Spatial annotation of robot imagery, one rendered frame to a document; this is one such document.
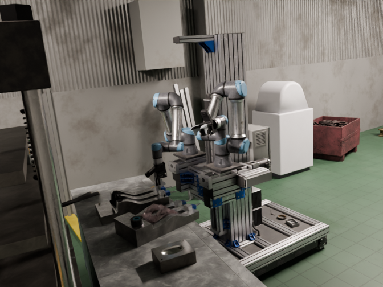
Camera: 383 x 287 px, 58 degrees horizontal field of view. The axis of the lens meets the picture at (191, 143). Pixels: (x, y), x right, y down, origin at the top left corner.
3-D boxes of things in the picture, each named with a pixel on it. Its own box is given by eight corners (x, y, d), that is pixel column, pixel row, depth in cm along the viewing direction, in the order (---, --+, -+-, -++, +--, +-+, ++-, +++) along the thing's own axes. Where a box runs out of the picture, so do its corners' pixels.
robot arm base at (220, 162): (225, 160, 280) (224, 148, 278) (237, 164, 268) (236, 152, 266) (210, 164, 273) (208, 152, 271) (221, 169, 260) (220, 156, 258)
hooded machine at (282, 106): (283, 160, 607) (282, 78, 574) (314, 169, 552) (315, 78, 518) (252, 170, 571) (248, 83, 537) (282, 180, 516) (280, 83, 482)
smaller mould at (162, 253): (185, 249, 199) (184, 238, 197) (196, 262, 185) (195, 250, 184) (152, 259, 191) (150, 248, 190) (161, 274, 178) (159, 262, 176)
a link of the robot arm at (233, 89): (232, 150, 270) (229, 80, 257) (251, 152, 262) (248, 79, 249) (225, 155, 260) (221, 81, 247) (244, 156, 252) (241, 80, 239)
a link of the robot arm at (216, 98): (212, 78, 257) (192, 135, 239) (225, 77, 251) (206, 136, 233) (218, 87, 266) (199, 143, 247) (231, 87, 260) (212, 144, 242)
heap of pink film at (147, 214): (164, 206, 245) (164, 196, 243) (181, 214, 232) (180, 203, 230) (133, 220, 229) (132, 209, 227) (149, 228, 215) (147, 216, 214)
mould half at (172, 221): (175, 208, 256) (174, 194, 253) (199, 218, 237) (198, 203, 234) (115, 233, 225) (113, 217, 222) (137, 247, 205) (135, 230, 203)
